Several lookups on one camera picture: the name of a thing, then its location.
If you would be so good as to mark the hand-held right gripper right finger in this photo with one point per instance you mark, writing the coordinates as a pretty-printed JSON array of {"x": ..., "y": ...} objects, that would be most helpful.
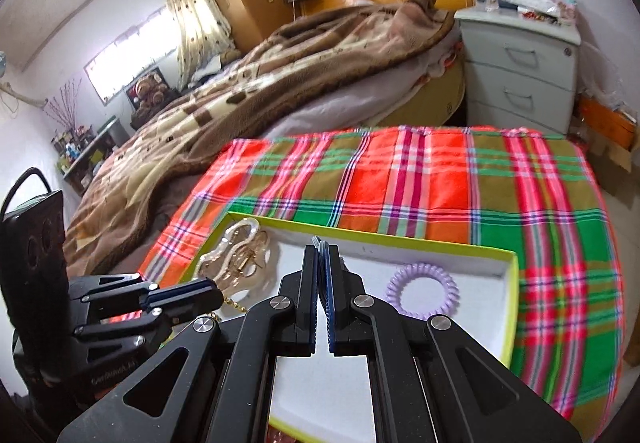
[{"x": 326, "y": 278}]

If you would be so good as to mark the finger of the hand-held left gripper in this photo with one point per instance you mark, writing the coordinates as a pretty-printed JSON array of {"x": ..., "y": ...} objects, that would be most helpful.
[
  {"x": 185, "y": 288},
  {"x": 120, "y": 328}
]

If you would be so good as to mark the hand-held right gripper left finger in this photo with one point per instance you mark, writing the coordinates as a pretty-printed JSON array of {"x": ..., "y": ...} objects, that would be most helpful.
[{"x": 312, "y": 273}]

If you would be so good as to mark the yellow-green cardboard tray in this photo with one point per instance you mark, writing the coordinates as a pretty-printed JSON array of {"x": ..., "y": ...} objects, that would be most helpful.
[{"x": 450, "y": 253}]

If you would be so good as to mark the white hair claw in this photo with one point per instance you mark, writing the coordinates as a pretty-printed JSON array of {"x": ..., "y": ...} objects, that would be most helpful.
[{"x": 220, "y": 250}]

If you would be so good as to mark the rose gold hair claw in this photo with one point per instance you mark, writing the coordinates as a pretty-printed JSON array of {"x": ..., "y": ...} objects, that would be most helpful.
[{"x": 260, "y": 268}]

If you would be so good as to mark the cluttered desk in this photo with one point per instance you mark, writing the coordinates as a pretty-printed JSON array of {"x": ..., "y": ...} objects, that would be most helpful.
[{"x": 82, "y": 158}]

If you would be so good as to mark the red green plaid cloth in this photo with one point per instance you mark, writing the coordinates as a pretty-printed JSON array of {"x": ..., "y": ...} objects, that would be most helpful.
[{"x": 425, "y": 183}]

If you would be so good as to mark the dried flower branches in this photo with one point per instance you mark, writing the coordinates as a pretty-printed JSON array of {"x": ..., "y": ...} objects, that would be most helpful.
[{"x": 65, "y": 108}]

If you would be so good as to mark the pale bed sheet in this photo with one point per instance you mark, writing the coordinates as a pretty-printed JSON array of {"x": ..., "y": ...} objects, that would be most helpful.
[{"x": 320, "y": 115}]

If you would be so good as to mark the brown patterned blanket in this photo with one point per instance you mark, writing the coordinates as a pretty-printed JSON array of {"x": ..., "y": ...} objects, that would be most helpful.
[{"x": 225, "y": 113}]

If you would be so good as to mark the brown teddy bears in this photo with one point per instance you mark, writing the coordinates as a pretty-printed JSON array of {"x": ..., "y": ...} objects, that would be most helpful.
[{"x": 147, "y": 93}]

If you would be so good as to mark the window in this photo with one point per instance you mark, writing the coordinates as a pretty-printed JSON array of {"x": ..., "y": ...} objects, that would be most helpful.
[{"x": 125, "y": 53}]

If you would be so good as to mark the dotted curtain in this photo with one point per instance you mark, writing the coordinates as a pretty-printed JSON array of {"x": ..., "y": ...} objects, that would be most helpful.
[{"x": 195, "y": 13}]

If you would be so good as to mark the grey drawer nightstand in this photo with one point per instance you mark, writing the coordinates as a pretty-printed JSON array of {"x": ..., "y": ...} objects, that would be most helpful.
[{"x": 520, "y": 73}]

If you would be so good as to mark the orange cardboard box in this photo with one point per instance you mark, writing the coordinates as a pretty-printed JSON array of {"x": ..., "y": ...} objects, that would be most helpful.
[{"x": 605, "y": 123}]

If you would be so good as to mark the clear plastic bag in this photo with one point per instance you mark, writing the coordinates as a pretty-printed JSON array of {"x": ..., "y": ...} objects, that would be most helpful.
[{"x": 607, "y": 83}]

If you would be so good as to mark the pile of white packets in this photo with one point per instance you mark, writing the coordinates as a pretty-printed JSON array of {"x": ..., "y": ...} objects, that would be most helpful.
[{"x": 535, "y": 0}]

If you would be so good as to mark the white wall pipe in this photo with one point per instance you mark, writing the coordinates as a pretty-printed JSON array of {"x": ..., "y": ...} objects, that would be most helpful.
[{"x": 25, "y": 95}]

